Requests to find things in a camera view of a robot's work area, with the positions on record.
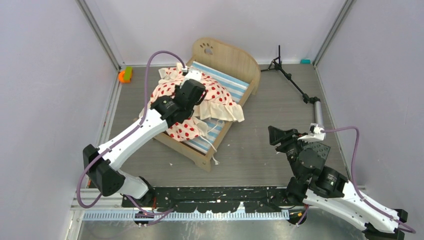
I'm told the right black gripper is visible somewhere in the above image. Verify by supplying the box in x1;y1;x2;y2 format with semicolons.
266;125;308;180

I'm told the strawberry print ruffled blanket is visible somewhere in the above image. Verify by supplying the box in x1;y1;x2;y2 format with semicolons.
137;65;246;143

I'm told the blue striped mattress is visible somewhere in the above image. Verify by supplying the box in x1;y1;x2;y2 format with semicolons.
181;61;250;144

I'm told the wooden pet bed frame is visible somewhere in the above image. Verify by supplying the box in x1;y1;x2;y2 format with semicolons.
155;37;261;172

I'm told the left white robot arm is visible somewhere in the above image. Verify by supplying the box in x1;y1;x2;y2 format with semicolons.
82;70;206;207

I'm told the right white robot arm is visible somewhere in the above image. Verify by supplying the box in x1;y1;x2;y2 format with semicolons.
268;123;408;240

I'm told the orange green toy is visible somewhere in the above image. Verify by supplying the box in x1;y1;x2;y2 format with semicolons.
118;66;133;84

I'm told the teal small block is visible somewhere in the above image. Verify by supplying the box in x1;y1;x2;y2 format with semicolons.
300;58;313;65

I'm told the black tripod stand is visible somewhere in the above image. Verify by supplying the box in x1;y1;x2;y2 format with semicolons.
260;45;324;134

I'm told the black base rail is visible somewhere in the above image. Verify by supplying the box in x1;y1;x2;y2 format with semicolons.
69;185;372;223

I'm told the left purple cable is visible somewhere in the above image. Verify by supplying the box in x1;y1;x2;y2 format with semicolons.
74;51;190;213

